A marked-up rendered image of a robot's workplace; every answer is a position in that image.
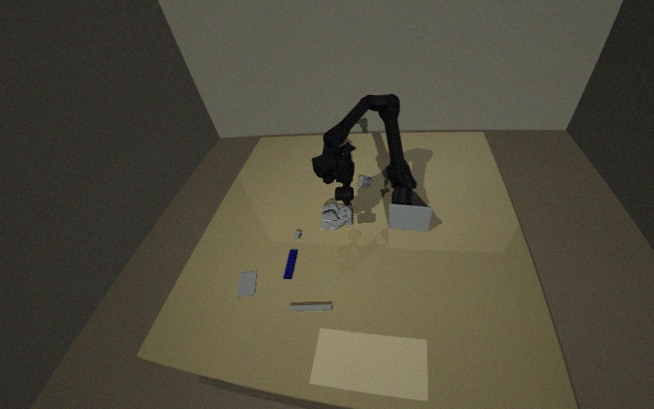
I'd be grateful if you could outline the dark blue flat bar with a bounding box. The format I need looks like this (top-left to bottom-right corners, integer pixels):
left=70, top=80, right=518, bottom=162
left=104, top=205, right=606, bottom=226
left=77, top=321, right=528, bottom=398
left=284, top=250, right=297, bottom=279

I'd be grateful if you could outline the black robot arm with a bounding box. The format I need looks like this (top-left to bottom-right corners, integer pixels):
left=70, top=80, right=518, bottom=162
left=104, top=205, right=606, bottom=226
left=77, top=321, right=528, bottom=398
left=311, top=94, right=417, bottom=205

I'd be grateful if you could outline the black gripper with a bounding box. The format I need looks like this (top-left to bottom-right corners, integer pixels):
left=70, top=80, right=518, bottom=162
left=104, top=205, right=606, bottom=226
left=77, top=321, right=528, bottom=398
left=334, top=161, right=355, bottom=205

